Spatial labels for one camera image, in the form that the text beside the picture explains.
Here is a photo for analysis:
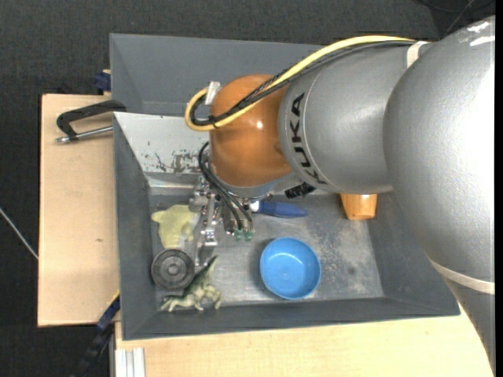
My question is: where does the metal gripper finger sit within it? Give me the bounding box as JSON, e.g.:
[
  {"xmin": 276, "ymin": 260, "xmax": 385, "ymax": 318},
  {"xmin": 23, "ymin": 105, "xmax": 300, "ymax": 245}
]
[{"xmin": 193, "ymin": 229, "xmax": 218, "ymax": 269}]

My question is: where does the pale yellow-green soft toy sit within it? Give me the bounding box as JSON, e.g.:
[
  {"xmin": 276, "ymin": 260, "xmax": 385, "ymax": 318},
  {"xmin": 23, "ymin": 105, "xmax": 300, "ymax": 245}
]
[{"xmin": 151, "ymin": 204, "xmax": 202, "ymax": 250}]

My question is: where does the black round wheel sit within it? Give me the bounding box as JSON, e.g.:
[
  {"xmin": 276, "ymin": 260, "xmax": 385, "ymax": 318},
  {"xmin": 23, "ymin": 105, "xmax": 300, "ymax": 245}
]
[{"xmin": 150, "ymin": 248, "xmax": 196, "ymax": 291}]

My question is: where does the green toy dinosaur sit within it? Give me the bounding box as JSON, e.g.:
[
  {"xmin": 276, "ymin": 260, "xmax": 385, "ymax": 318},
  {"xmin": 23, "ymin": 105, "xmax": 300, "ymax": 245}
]
[{"xmin": 160, "ymin": 254, "xmax": 223, "ymax": 313}]

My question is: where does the blue marker pen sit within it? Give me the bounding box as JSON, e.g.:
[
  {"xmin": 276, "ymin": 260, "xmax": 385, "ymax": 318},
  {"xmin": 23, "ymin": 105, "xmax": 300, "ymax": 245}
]
[{"xmin": 251, "ymin": 199, "xmax": 310, "ymax": 219}]

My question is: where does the blue plastic bowl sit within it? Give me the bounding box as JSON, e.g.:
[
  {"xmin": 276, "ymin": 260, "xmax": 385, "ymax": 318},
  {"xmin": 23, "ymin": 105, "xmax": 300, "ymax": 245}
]
[{"xmin": 259, "ymin": 236, "xmax": 322, "ymax": 301}]

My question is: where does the brown cardboard board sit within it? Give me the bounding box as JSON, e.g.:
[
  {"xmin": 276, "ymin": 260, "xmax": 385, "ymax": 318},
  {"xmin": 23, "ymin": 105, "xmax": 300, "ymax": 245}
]
[{"xmin": 37, "ymin": 93, "xmax": 121, "ymax": 328}]

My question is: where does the grey metal bin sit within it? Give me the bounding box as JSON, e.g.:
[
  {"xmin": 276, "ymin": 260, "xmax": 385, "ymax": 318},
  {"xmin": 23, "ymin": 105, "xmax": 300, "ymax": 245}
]
[{"xmin": 108, "ymin": 32, "xmax": 461, "ymax": 342}]

